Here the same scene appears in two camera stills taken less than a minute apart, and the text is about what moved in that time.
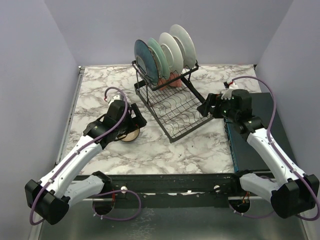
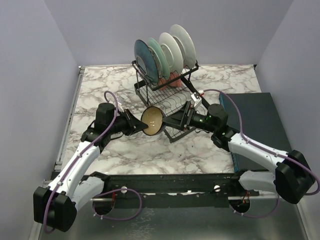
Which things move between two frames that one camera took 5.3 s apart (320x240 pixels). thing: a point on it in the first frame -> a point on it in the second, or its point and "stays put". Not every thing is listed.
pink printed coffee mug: (161, 81) stays put
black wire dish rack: (172, 102) stays put
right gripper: (213, 99) -> (182, 118)
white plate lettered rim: (172, 52) stays put
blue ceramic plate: (146, 62) stays put
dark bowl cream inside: (130, 136) -> (152, 116)
